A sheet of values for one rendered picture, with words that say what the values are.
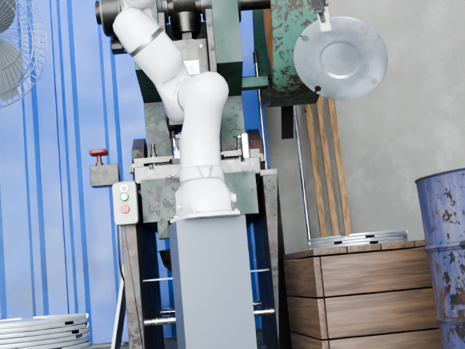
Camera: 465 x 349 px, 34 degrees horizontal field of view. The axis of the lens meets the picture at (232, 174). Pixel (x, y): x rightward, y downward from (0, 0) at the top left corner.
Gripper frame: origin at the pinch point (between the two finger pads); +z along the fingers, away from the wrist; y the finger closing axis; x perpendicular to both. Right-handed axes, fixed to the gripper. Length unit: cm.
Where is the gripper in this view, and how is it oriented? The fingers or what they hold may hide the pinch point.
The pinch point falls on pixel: (324, 19)
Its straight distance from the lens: 235.5
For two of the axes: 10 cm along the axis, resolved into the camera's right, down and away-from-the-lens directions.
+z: 3.1, 7.7, 5.5
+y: 2.2, -6.2, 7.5
